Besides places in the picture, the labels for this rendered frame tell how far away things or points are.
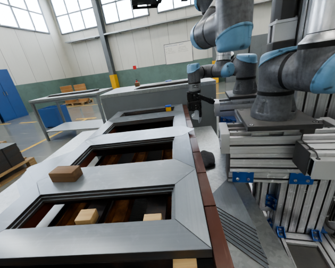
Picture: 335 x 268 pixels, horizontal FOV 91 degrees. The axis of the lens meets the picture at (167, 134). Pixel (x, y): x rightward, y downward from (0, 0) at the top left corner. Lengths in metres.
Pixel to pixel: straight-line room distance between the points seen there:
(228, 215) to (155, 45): 9.93
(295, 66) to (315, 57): 0.05
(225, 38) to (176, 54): 9.58
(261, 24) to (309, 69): 9.73
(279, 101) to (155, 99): 1.42
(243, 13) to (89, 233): 0.67
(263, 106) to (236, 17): 0.37
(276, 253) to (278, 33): 0.84
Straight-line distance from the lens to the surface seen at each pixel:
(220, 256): 0.52
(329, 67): 0.56
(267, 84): 0.68
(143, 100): 1.92
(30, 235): 0.72
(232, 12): 0.42
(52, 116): 5.70
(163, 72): 10.18
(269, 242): 0.75
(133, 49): 10.69
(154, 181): 0.69
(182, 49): 9.95
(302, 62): 0.60
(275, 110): 0.69
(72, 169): 0.86
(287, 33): 0.95
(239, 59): 1.16
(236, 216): 0.73
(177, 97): 1.88
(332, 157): 0.71
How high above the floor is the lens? 1.27
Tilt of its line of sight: 23 degrees down
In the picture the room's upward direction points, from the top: 8 degrees counter-clockwise
